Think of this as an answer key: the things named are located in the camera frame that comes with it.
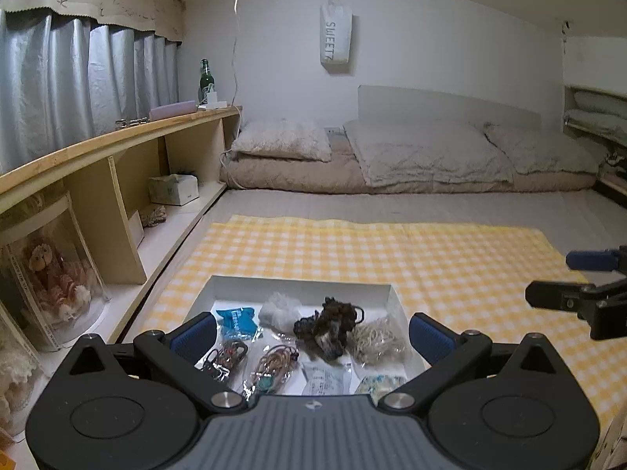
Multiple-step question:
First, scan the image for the blue plastic packet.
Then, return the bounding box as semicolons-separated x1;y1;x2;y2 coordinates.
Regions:
216;307;259;341

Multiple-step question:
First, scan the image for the grey curtain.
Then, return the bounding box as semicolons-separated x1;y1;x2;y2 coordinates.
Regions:
1;10;179;172

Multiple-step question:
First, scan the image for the large folded beige blanket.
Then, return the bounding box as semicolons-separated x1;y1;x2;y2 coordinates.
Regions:
344;120;513;188

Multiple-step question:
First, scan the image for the light blue white sachet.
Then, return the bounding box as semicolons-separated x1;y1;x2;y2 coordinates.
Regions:
302;362;352;396

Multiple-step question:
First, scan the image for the white shallow box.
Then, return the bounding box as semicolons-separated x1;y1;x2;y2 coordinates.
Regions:
189;276;425;400

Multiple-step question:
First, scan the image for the white cotton cloth ball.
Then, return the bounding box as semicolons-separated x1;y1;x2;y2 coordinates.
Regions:
258;292;302;334

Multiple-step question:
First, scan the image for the teddy bear in clear case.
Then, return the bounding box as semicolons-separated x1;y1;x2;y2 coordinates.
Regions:
1;193;109;352

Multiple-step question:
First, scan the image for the small fluffy beige pillow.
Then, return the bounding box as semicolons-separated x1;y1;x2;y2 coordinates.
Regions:
232;120;332;163

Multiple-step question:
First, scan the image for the green glass bottle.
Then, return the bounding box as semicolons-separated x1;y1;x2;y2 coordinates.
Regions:
198;58;215;104

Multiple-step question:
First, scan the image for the white charging cable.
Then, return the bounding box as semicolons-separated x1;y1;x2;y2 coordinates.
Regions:
222;0;247;168

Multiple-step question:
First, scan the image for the yellow white checkered blanket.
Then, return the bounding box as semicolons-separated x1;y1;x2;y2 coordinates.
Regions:
143;215;626;428

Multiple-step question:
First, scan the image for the right beige pillow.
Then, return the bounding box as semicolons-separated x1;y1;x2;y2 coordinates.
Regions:
484;124;598;175

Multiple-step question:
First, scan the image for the blue floral fabric pouch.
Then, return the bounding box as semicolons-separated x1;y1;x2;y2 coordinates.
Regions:
355;374;406;401

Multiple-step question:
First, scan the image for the bagged beige string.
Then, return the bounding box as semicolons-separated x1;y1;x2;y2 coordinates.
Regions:
350;314;410;367

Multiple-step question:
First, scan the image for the brown crochet yarn bundle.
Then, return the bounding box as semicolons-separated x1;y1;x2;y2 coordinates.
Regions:
293;297;364;363

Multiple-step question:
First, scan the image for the folded bedding on shelf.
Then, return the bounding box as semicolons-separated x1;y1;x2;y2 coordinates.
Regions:
563;87;626;145

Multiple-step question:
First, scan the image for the white headboard panel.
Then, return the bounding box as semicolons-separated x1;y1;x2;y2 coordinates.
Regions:
357;85;542;130

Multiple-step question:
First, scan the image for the white tissue box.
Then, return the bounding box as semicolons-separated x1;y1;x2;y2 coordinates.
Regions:
148;174;199;206

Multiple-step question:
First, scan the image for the bagged brown feather necklace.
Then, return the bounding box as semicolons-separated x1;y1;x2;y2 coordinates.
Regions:
195;336;251;382

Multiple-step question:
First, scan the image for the white hanging bag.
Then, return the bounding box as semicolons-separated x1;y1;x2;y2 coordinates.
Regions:
320;0;353;66

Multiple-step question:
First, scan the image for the wooden bedside shelf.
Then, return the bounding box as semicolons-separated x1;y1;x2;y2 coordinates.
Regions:
0;103;244;402

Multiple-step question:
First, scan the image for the bagged tan cord necklace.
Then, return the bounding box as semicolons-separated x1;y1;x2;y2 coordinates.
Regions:
241;342;301;397

